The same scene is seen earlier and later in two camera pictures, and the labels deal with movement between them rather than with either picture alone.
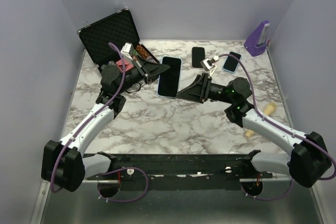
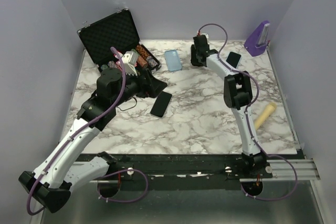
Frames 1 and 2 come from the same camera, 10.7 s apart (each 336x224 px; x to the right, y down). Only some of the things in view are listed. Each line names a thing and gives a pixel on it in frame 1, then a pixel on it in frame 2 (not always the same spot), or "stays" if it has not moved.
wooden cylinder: x=268 y=110 stays
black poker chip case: x=117 y=29 stays
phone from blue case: x=169 y=81 -> x=161 y=105
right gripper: x=198 y=91 -> x=193 y=60
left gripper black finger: x=154 y=69 -> x=157 y=86
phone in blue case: x=231 y=64 stays
